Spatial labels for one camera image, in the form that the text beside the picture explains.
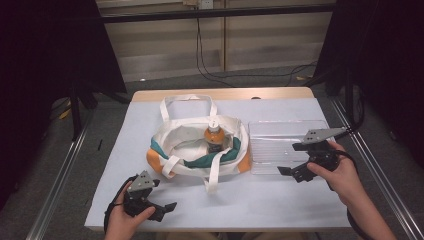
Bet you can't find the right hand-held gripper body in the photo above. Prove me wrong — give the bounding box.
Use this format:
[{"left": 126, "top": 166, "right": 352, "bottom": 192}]
[{"left": 300, "top": 127, "right": 348, "bottom": 175}]

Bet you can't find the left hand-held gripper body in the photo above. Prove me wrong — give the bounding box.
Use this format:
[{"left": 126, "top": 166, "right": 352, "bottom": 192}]
[{"left": 123, "top": 170, "right": 161, "bottom": 218}]

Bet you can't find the clear plastic zip bag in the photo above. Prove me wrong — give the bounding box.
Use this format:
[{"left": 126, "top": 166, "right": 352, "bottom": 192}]
[{"left": 247, "top": 119, "right": 335, "bottom": 176}]

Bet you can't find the white teal orange tote bag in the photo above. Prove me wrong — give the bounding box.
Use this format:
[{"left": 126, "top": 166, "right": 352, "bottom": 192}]
[{"left": 145, "top": 94, "right": 253, "bottom": 195}]

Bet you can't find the orange drink bottle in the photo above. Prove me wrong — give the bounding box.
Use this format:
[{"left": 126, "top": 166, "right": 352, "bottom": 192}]
[{"left": 203, "top": 120, "right": 227, "bottom": 155}]

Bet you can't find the person's right hand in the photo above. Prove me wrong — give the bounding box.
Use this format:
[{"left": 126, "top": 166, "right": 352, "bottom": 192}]
[{"left": 306, "top": 140, "right": 367, "bottom": 208}]

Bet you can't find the person's left hand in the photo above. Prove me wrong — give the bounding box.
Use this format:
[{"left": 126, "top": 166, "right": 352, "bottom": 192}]
[{"left": 104, "top": 181, "right": 157, "bottom": 240}]

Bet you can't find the pale blue table mat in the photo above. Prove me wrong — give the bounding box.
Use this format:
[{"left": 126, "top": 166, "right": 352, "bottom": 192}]
[{"left": 84, "top": 97, "right": 352, "bottom": 232}]

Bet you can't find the black metal stand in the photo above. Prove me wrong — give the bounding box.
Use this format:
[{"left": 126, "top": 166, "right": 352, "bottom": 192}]
[{"left": 67, "top": 79, "right": 98, "bottom": 142}]

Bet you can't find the black curtain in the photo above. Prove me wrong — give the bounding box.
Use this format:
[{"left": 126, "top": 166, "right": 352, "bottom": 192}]
[
  {"left": 0, "top": 0, "right": 128, "bottom": 212},
  {"left": 312, "top": 0, "right": 424, "bottom": 169}
]

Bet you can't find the black horizontal bar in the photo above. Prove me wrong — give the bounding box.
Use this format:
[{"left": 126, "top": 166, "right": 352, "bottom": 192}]
[{"left": 99, "top": 3, "right": 336, "bottom": 25}]

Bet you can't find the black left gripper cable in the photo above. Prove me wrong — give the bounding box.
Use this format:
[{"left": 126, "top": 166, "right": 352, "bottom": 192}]
[{"left": 103, "top": 174, "right": 138, "bottom": 234}]

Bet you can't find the aluminium frame rail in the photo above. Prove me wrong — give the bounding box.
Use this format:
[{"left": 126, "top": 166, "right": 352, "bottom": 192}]
[
  {"left": 25, "top": 111, "right": 95, "bottom": 240},
  {"left": 329, "top": 97, "right": 424, "bottom": 240}
]

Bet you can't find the black wall cable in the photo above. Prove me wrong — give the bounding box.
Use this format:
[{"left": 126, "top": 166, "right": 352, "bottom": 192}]
[{"left": 195, "top": 16, "right": 318, "bottom": 89}]

